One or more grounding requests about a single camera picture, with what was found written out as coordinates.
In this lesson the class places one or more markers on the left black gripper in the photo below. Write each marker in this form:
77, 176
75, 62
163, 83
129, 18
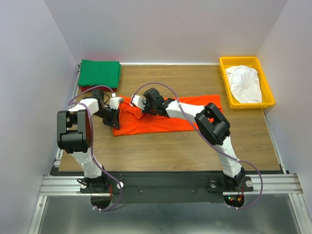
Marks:
114, 122

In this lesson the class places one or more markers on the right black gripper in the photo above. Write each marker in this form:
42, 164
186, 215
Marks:
146, 111

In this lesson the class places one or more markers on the orange t shirt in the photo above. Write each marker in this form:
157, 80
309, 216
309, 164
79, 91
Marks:
133, 122

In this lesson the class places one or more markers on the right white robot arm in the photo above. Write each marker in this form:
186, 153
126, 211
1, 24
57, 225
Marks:
208, 120

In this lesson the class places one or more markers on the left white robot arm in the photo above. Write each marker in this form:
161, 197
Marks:
75, 135

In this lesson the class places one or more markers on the folded dark red t shirt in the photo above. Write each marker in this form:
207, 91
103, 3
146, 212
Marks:
103, 88

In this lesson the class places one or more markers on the folded green t shirt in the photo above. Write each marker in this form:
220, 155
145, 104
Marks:
94, 73

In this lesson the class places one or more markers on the white t shirt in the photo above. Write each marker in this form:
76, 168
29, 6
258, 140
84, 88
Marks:
244, 84

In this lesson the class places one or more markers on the yellow plastic bin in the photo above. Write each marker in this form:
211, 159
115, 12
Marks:
253, 62

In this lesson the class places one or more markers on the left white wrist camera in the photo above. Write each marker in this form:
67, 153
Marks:
115, 102

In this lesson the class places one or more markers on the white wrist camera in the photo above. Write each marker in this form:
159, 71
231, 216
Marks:
138, 101
115, 102

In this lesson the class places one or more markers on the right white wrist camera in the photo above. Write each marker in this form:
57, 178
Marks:
138, 101

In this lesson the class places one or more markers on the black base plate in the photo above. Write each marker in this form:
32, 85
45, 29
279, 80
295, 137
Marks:
165, 187

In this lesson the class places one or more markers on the aluminium rail frame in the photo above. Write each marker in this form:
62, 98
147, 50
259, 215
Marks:
68, 186

